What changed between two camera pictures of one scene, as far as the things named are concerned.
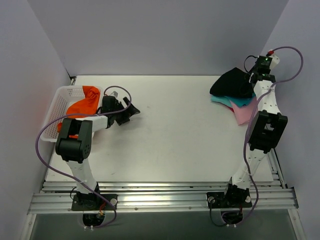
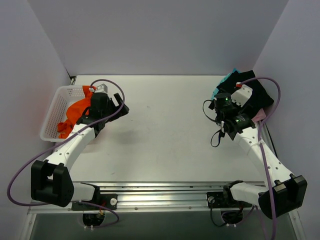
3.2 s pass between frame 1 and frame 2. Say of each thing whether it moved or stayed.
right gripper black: moved
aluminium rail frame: stayed
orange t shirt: stayed
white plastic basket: stayed
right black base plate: stayed
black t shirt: moved
